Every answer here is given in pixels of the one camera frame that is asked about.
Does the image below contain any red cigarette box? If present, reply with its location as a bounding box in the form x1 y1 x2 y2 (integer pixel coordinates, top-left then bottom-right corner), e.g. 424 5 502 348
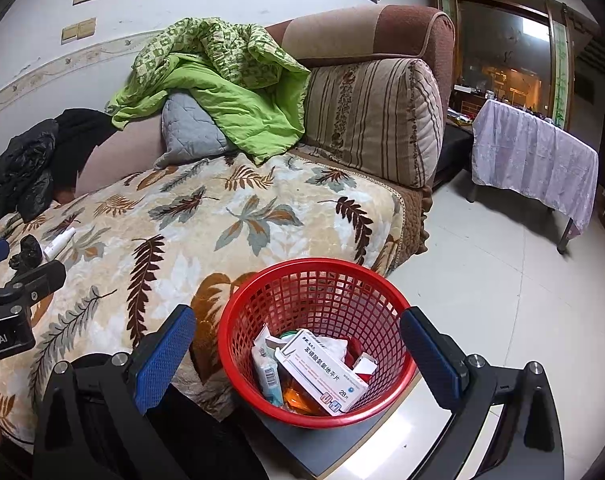
345 337 378 376

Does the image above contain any long white box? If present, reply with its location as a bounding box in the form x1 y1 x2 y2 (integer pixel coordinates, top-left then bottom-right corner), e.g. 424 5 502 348
41 226 77 262

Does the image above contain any black plastic bag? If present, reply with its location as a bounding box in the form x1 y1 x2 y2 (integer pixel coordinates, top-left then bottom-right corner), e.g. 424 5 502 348
8 234 46 270

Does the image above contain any orange white plastic bag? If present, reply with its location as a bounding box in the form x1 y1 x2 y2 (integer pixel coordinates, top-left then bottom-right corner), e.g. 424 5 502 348
280 375 333 416

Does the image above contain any grey low table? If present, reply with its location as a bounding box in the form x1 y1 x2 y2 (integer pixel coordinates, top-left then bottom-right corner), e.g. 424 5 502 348
245 372 488 478

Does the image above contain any wooden table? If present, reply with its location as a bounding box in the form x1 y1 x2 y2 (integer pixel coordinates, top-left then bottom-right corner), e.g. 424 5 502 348
465 180 578 256

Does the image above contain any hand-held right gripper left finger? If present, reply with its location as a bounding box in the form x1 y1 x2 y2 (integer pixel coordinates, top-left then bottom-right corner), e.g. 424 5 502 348
32 304 198 480

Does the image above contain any brown sofa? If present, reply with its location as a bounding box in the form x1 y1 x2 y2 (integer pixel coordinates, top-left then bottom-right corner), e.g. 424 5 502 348
57 4 456 271

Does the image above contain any grey quilted pillow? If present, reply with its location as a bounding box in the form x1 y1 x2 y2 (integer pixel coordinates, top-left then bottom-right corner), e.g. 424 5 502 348
154 92 238 170

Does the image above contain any black puffer jacket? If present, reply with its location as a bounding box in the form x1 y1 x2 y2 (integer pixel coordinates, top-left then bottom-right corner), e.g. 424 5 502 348
0 119 60 231

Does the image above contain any wooden glass cabinet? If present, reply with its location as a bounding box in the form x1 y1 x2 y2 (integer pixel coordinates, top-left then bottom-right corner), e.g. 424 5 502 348
417 0 603 126

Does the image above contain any black cloth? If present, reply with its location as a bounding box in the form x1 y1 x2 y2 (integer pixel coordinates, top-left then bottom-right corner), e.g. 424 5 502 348
50 108 119 198

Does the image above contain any green quilt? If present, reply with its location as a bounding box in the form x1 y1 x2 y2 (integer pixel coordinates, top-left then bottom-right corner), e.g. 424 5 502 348
106 17 312 166

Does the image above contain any leaf print blanket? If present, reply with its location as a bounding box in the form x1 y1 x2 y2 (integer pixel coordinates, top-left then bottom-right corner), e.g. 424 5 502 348
0 152 428 446

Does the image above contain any teal white box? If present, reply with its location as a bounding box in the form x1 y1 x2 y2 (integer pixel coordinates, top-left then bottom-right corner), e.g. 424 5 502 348
252 324 298 407

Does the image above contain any white dark blue medicine box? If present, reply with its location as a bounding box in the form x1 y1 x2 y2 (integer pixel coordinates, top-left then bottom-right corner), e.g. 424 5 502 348
274 329 371 413

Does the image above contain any striped sofa cushion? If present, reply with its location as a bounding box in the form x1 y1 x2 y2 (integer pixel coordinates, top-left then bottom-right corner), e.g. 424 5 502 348
302 57 444 190

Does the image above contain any purple tablecloth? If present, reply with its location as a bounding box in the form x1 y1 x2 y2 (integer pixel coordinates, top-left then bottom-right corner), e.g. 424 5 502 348
471 99 599 236

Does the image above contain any black low cabinet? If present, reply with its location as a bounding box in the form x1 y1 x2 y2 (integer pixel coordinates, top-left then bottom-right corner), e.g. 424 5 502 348
433 122 476 191

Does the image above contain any red plastic basket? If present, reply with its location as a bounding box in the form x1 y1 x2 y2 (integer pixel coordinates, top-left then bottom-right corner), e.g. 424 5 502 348
217 257 419 430

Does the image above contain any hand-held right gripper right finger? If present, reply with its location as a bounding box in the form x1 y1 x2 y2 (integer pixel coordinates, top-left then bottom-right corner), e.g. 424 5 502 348
400 305 566 480

